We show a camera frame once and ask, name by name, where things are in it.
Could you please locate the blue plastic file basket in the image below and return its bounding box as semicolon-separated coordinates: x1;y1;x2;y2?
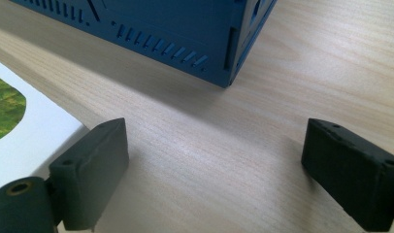
9;0;279;89

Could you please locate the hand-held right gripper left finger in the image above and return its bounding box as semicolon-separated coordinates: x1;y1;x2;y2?
49;117;130;232

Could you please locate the white book with green picture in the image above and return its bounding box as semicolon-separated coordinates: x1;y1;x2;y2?
0;56;89;197

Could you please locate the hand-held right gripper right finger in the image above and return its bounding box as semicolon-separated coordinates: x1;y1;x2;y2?
300;117;394;233

